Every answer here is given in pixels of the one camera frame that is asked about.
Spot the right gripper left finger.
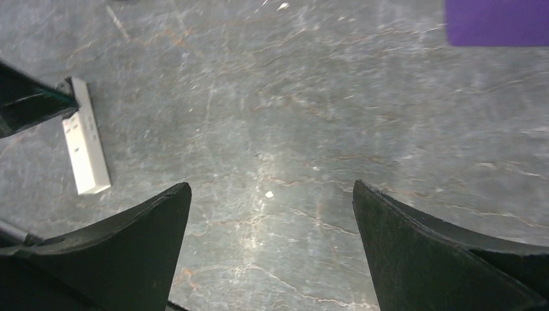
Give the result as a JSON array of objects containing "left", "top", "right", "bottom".
[{"left": 1, "top": 183, "right": 192, "bottom": 310}]

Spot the purple holder stand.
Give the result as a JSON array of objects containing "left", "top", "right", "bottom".
[{"left": 444, "top": 0, "right": 548, "bottom": 47}]

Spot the white remote control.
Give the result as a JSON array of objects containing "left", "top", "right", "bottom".
[{"left": 62, "top": 77, "right": 111, "bottom": 195}]

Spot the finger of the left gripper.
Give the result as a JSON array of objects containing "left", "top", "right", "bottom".
[{"left": 1, "top": 62, "right": 80, "bottom": 138}]

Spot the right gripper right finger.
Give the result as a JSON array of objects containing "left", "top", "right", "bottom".
[{"left": 353, "top": 180, "right": 548, "bottom": 310}]

